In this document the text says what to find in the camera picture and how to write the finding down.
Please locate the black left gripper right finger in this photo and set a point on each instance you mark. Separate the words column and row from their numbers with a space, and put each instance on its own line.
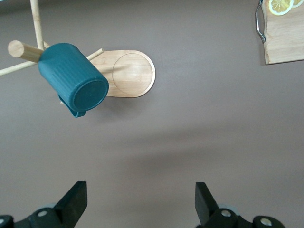
column 213, row 218

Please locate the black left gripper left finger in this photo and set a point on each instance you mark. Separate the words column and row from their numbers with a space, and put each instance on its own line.
column 61, row 216

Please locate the teal cup yellow inside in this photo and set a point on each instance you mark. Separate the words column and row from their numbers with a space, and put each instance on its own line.
column 69, row 71

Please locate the wooden cup rack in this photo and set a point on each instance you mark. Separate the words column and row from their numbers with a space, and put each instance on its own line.
column 133, row 73

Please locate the brown table cover sheet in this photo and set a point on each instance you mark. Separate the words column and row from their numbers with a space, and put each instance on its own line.
column 190, row 118

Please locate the wooden cutting board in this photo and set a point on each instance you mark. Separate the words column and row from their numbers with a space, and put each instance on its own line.
column 285, row 42

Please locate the lemon slice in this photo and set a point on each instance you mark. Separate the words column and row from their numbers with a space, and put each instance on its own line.
column 298, row 2
column 280, row 7

